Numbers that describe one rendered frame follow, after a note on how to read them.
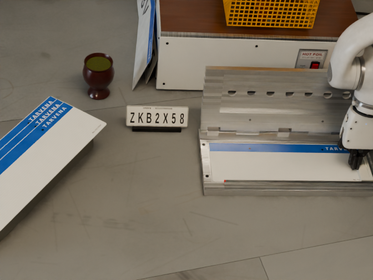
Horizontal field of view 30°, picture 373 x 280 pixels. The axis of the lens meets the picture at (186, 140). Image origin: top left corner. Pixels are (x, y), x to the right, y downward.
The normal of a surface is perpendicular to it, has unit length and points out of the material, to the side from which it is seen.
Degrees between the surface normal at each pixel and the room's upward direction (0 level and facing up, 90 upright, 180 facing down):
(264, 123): 76
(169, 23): 0
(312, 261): 0
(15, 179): 0
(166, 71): 90
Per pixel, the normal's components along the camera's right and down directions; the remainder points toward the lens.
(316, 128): 0.08, 0.54
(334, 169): 0.09, -0.69
